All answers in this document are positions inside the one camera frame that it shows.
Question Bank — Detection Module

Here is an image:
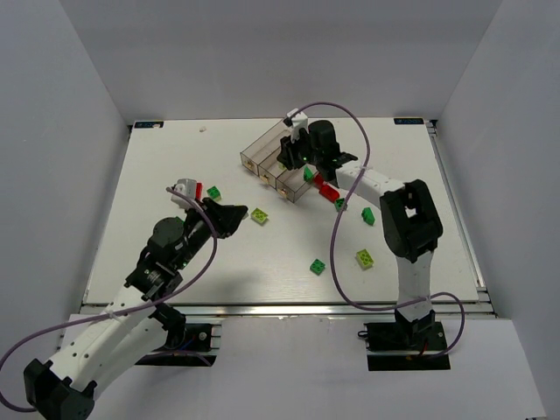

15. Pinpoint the lime lego brick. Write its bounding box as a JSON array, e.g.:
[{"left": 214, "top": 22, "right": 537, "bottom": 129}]
[
  {"left": 250, "top": 207, "right": 269, "bottom": 226},
  {"left": 356, "top": 248, "right": 374, "bottom": 270}
]

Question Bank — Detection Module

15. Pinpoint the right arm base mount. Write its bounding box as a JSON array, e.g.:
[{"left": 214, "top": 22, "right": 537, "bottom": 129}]
[{"left": 357, "top": 322, "right": 451, "bottom": 372}]

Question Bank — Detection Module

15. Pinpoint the aluminium front rail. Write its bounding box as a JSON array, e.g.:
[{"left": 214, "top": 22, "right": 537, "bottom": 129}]
[{"left": 78, "top": 302, "right": 495, "bottom": 317}]

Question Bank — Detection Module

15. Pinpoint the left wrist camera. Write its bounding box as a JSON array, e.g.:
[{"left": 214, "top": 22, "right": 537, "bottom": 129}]
[{"left": 171, "top": 178, "right": 201, "bottom": 210}]

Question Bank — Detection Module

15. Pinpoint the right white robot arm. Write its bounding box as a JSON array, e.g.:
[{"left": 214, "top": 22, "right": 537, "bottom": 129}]
[{"left": 277, "top": 117, "right": 443, "bottom": 346}]

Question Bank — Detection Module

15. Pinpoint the green sloped lego brick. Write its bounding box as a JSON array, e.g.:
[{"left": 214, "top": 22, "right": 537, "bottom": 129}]
[{"left": 303, "top": 166, "right": 314, "bottom": 182}]

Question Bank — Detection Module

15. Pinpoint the left blue label sticker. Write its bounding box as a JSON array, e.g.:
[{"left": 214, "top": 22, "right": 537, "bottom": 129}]
[{"left": 133, "top": 121, "right": 164, "bottom": 130}]

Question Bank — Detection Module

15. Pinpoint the red L lego stack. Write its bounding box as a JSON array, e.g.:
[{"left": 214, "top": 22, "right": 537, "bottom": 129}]
[{"left": 195, "top": 182, "right": 203, "bottom": 200}]

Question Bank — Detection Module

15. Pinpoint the red square lego brick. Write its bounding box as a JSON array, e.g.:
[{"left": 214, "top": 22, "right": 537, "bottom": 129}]
[{"left": 313, "top": 173, "right": 325, "bottom": 186}]

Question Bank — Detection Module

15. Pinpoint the blue label sticker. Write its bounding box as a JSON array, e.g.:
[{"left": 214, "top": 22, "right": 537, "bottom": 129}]
[
  {"left": 393, "top": 117, "right": 424, "bottom": 125},
  {"left": 133, "top": 121, "right": 164, "bottom": 130}
]

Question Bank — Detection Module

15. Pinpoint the lime lego brick right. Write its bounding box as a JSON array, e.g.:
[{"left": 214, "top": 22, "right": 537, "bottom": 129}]
[{"left": 356, "top": 248, "right": 374, "bottom": 270}]

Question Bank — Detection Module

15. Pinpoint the clear plastic bin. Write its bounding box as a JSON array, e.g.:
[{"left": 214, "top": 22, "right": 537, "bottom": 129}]
[
  {"left": 240, "top": 120, "right": 290, "bottom": 175},
  {"left": 276, "top": 165, "right": 318, "bottom": 203},
  {"left": 258, "top": 156, "right": 286, "bottom": 189}
]

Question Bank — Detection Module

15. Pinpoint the near clear plastic bin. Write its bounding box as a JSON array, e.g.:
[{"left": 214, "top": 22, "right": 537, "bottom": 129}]
[{"left": 276, "top": 165, "right": 318, "bottom": 203}]

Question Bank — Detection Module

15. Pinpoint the small green square lego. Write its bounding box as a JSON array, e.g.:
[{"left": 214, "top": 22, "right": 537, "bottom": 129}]
[{"left": 334, "top": 198, "right": 347, "bottom": 212}]

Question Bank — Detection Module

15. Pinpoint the right blue label sticker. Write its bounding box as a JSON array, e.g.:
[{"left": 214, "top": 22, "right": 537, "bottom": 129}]
[{"left": 393, "top": 117, "right": 424, "bottom": 125}]

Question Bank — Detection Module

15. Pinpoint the green and lime lego stack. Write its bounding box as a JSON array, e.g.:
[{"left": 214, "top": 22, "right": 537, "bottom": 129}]
[{"left": 206, "top": 185, "right": 221, "bottom": 201}]

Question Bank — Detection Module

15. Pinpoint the lime lego brick centre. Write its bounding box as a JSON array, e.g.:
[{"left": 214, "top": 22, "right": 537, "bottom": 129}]
[{"left": 250, "top": 207, "right": 269, "bottom": 226}]

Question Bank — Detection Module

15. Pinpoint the green lego brick right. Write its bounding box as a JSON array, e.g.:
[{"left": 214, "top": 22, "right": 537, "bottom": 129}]
[{"left": 361, "top": 207, "right": 375, "bottom": 226}]

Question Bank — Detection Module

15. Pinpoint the green lego brick bottom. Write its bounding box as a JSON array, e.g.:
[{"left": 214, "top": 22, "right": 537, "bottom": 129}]
[{"left": 310, "top": 259, "right": 326, "bottom": 276}]

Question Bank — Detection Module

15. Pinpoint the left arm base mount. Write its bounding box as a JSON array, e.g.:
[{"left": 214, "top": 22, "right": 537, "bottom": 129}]
[{"left": 136, "top": 304, "right": 221, "bottom": 368}]

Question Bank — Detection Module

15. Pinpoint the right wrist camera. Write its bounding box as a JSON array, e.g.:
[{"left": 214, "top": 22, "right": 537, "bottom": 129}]
[{"left": 283, "top": 108, "right": 308, "bottom": 143}]

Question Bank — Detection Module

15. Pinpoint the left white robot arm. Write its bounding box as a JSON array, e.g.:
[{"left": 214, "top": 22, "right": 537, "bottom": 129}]
[{"left": 24, "top": 198, "right": 248, "bottom": 419}]

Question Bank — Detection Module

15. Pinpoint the middle clear plastic bin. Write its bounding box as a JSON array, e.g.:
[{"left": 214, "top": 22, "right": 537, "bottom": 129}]
[{"left": 258, "top": 156, "right": 286, "bottom": 189}]

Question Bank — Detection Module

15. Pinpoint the far clear plastic bin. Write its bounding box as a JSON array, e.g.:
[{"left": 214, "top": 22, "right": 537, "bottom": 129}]
[{"left": 240, "top": 120, "right": 290, "bottom": 175}]

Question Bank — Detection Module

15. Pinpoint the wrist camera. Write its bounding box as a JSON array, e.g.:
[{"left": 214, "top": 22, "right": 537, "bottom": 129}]
[
  {"left": 283, "top": 108, "right": 308, "bottom": 143},
  {"left": 171, "top": 178, "right": 201, "bottom": 210}
]

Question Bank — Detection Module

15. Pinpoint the red curved lego brick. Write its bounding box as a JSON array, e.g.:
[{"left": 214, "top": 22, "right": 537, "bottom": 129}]
[{"left": 318, "top": 184, "right": 340, "bottom": 202}]

